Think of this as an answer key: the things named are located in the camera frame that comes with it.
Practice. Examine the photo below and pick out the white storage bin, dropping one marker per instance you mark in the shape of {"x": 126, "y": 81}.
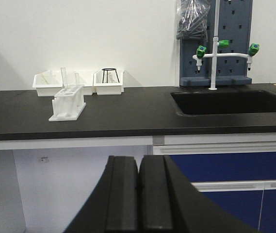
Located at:
{"x": 86, "y": 78}
{"x": 47, "y": 90}
{"x": 108, "y": 88}

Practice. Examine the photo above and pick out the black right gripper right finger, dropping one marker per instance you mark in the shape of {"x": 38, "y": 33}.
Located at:
{"x": 171, "y": 204}

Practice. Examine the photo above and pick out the blue-grey pegboard drying rack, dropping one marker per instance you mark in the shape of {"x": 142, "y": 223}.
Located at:
{"x": 234, "y": 26}

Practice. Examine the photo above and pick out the blue cabinet drawer unit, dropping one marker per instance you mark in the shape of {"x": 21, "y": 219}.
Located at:
{"x": 236, "y": 171}

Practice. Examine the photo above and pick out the clear glass test tube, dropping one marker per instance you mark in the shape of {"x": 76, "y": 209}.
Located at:
{"x": 77, "y": 79}
{"x": 64, "y": 77}

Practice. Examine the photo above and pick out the white lab faucet green knobs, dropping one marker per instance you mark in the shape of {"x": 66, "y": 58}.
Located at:
{"x": 201, "y": 51}

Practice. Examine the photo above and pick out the white middle storage bin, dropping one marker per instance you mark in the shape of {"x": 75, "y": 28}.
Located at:
{"x": 86, "y": 78}

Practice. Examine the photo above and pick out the white test tube rack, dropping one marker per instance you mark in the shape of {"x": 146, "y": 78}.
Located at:
{"x": 68, "y": 103}

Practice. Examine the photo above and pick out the black lab sink basin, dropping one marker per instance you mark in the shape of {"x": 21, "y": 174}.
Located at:
{"x": 219, "y": 103}

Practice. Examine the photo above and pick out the clear glass beaker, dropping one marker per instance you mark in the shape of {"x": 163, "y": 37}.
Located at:
{"x": 50, "y": 78}

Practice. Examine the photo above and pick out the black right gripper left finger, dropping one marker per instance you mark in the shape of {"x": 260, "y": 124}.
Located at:
{"x": 112, "y": 205}

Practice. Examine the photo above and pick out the white left storage bin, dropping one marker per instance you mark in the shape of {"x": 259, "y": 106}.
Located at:
{"x": 47, "y": 90}

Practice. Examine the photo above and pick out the black wire tripod stand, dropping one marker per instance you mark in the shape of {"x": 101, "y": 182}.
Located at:
{"x": 110, "y": 75}

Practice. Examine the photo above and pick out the plastic bag of grey pegs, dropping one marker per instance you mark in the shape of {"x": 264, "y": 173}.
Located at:
{"x": 192, "y": 16}

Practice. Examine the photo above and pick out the white right storage bin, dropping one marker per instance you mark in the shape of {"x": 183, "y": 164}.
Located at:
{"x": 108, "y": 88}

